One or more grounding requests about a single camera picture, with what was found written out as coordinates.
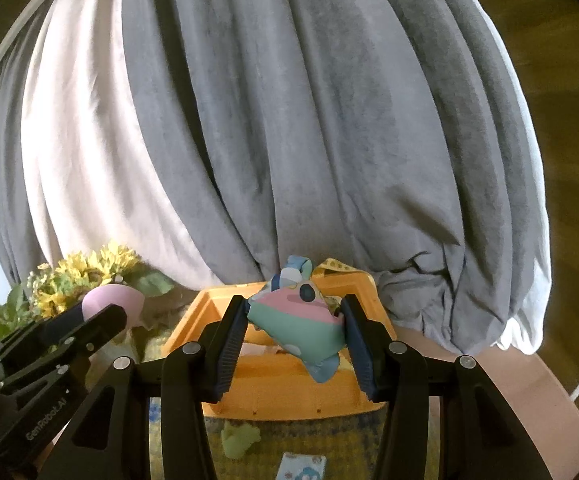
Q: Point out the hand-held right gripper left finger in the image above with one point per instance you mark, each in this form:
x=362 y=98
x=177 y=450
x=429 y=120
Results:
x=229 y=352

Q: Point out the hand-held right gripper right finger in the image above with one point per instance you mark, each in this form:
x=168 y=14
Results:
x=364 y=357

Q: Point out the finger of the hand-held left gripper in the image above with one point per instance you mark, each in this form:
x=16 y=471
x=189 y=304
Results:
x=94 y=327
x=62 y=320

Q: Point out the pale pink soft egg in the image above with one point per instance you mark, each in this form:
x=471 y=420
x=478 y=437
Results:
x=114 y=300

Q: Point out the orange plastic crate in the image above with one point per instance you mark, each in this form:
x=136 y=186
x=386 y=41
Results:
x=289 y=390

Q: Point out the pastel fish plush toy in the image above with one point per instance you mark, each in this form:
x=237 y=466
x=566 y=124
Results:
x=299 y=325

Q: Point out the sunflower bouquet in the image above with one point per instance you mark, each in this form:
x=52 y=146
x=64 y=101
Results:
x=79 y=275

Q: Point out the green leafy plant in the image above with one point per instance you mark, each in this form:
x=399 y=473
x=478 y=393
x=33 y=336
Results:
x=7 y=315

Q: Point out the small green plush toy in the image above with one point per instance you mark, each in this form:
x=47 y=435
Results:
x=239 y=437

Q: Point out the yellow blue plaid blanket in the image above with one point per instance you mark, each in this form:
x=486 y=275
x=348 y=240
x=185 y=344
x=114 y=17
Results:
x=324 y=437

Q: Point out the blue white printed pouch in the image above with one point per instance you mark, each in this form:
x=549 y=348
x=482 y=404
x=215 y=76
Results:
x=300 y=467

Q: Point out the pale pink curtain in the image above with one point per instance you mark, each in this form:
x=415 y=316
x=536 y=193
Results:
x=99 y=160

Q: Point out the grey curtain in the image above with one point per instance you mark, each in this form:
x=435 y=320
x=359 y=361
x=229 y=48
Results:
x=319 y=135

